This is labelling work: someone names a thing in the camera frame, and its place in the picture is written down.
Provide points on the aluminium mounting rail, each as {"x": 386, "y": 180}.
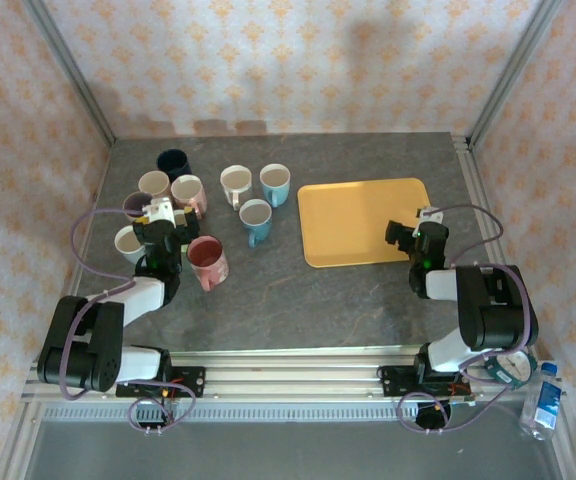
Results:
{"x": 288, "y": 375}

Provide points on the clear plastic water bottle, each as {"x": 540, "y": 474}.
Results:
{"x": 543, "y": 405}

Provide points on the light blue mug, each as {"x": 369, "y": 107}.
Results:
{"x": 274, "y": 179}

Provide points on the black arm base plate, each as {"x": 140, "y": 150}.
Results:
{"x": 393, "y": 380}
{"x": 193, "y": 377}

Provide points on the small green circuit board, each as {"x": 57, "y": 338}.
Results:
{"x": 463, "y": 401}

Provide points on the aluminium upright frame post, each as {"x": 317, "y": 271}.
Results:
{"x": 513, "y": 70}
{"x": 65, "y": 60}

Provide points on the white mug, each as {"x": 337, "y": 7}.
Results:
{"x": 235, "y": 179}

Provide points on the pale grey mug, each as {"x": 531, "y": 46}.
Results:
{"x": 127, "y": 242}

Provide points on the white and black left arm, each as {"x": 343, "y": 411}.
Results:
{"x": 143, "y": 295}

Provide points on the blue mug with red print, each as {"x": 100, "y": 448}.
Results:
{"x": 255, "y": 215}

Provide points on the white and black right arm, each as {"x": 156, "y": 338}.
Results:
{"x": 493, "y": 310}

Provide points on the light pink cream mug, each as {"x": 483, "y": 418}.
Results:
{"x": 153, "y": 184}

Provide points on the green round dial clock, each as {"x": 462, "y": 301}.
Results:
{"x": 515, "y": 370}

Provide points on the aluminium lower frame bar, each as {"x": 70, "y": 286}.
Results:
{"x": 9, "y": 470}
{"x": 572, "y": 457}

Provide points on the aluminium side rail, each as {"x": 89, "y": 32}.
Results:
{"x": 475, "y": 180}
{"x": 95, "y": 197}

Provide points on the red-pink floral mug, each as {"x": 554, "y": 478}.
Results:
{"x": 205, "y": 252}

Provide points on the navy blue mug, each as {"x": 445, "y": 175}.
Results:
{"x": 173, "y": 162}

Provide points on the yellow plastic tray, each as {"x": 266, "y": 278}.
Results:
{"x": 348, "y": 220}

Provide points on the lavender purple mug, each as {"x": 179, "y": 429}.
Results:
{"x": 133, "y": 202}

